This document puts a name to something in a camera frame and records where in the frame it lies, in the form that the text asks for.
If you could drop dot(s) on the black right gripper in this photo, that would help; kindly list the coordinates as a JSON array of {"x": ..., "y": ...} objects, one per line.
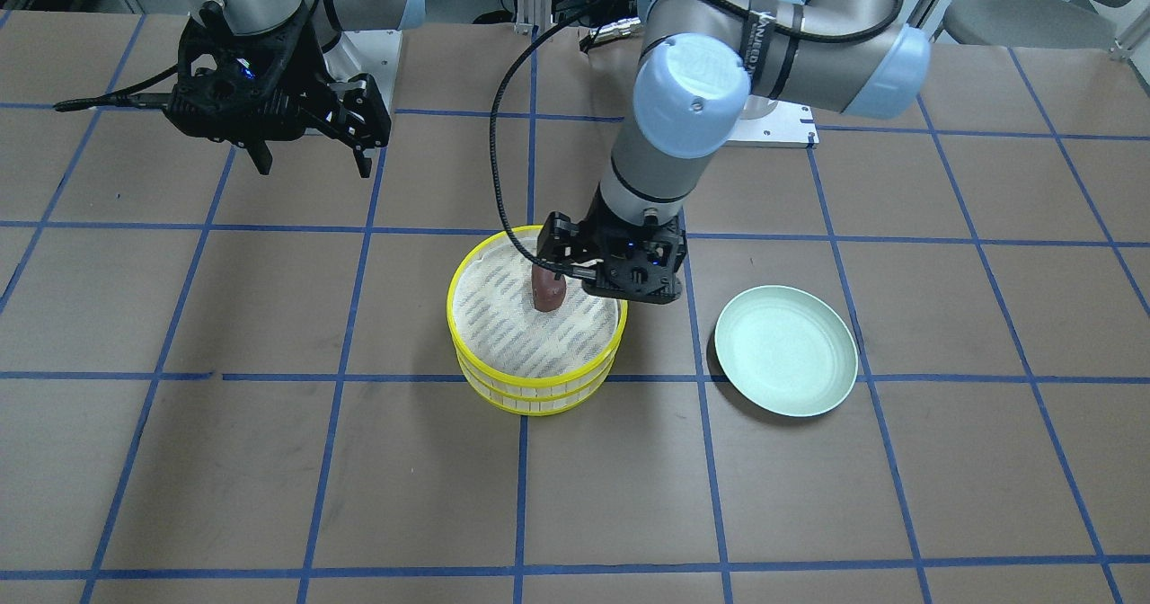
[{"x": 310, "y": 66}]

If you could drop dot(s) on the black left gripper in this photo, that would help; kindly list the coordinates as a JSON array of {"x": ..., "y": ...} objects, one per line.
[{"x": 586, "y": 236}]

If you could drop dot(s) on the brown bun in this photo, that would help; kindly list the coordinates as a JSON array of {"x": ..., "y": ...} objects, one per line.
[{"x": 548, "y": 289}]

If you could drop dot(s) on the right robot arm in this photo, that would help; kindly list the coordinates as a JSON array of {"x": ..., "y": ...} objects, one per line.
[{"x": 330, "y": 18}]

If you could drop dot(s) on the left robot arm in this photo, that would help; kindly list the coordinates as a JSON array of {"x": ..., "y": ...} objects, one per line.
[{"x": 700, "y": 64}]

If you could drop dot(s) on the light green plate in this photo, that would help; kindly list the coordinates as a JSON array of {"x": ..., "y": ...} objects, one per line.
[{"x": 786, "y": 351}]

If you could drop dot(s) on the grey office chair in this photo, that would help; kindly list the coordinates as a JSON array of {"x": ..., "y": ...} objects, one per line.
[{"x": 1043, "y": 24}]

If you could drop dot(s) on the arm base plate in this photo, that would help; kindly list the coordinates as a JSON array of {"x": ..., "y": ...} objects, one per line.
[
  {"x": 373, "y": 52},
  {"x": 767, "y": 123}
]

